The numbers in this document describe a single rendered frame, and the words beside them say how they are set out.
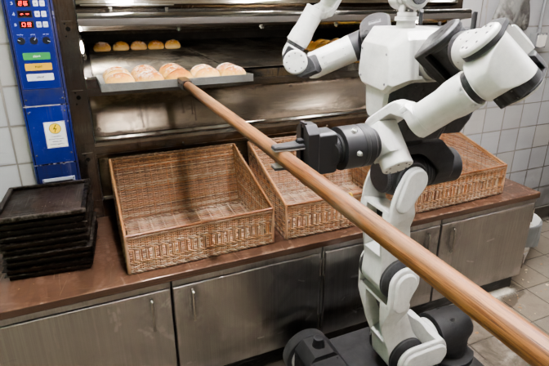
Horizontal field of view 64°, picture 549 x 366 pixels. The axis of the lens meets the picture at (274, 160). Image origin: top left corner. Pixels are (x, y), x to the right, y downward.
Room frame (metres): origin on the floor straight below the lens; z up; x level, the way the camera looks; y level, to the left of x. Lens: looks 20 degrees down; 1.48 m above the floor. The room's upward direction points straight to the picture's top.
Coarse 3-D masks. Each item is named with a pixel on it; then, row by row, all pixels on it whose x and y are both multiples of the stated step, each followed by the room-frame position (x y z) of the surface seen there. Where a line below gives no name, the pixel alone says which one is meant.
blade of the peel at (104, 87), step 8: (160, 80) 1.57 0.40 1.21; (168, 80) 1.58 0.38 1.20; (176, 80) 1.59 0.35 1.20; (192, 80) 1.61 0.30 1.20; (200, 80) 1.62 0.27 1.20; (208, 80) 1.64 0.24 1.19; (216, 80) 1.65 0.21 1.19; (224, 80) 1.66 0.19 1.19; (232, 80) 1.67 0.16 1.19; (240, 80) 1.69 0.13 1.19; (248, 80) 1.70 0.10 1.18; (104, 88) 1.49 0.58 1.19; (112, 88) 1.50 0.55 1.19; (120, 88) 1.51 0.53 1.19; (128, 88) 1.52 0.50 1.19; (136, 88) 1.53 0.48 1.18; (144, 88) 1.54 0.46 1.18
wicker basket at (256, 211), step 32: (128, 160) 1.75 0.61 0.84; (160, 160) 1.80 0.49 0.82; (192, 160) 1.85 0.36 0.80; (224, 160) 1.90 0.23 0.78; (128, 192) 1.71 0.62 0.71; (192, 192) 1.81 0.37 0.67; (224, 192) 1.86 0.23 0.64; (256, 192) 1.67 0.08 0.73; (128, 224) 1.65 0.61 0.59; (160, 224) 1.65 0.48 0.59; (192, 224) 1.39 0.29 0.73; (224, 224) 1.44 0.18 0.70; (256, 224) 1.49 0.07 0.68; (128, 256) 1.30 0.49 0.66; (160, 256) 1.34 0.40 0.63; (192, 256) 1.39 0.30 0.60
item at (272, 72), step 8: (352, 64) 2.21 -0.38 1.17; (248, 72) 2.00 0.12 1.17; (256, 72) 2.01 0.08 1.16; (264, 72) 2.03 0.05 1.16; (272, 72) 2.04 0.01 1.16; (280, 72) 2.06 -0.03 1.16; (88, 80) 1.75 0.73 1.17; (96, 80) 1.76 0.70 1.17; (88, 88) 1.74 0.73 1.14; (96, 88) 1.76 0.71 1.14
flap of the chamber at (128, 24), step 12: (84, 24) 1.61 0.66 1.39; (96, 24) 1.63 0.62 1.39; (108, 24) 1.64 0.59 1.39; (120, 24) 1.66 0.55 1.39; (132, 24) 1.67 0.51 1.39; (144, 24) 1.69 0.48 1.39; (156, 24) 1.71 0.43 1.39; (168, 24) 1.72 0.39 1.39; (180, 24) 1.74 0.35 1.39; (192, 24) 1.76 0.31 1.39; (204, 24) 1.78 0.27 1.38; (216, 24) 1.81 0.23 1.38; (228, 24) 1.84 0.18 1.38; (240, 24) 1.87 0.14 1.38; (252, 24) 1.91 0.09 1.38; (264, 24) 1.94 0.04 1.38; (276, 24) 1.97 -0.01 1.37; (288, 24) 2.01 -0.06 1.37; (324, 24) 2.13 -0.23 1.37; (348, 24) 2.21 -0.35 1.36
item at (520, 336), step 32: (256, 128) 0.95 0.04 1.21; (288, 160) 0.75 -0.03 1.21; (320, 192) 0.63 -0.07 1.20; (384, 224) 0.50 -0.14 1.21; (416, 256) 0.43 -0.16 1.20; (448, 288) 0.38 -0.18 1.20; (480, 288) 0.37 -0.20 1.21; (480, 320) 0.34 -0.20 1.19; (512, 320) 0.32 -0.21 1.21; (544, 352) 0.29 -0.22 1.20
